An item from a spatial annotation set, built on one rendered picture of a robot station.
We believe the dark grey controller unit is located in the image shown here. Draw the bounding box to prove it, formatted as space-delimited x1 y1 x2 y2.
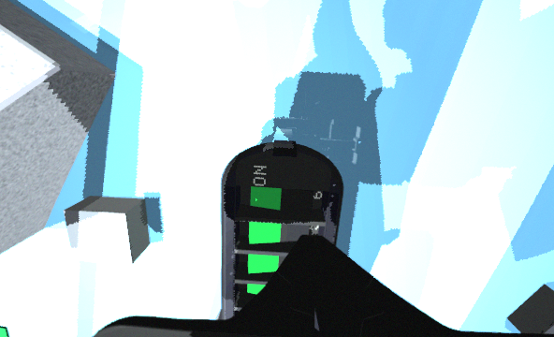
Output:
220 139 343 319

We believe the black rectangular block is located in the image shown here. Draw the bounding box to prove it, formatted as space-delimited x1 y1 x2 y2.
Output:
506 284 554 334

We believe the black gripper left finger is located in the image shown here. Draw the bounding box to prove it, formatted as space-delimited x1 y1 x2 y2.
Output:
92 235 322 337

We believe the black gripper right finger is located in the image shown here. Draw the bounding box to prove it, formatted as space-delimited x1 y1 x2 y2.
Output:
313 236 554 337

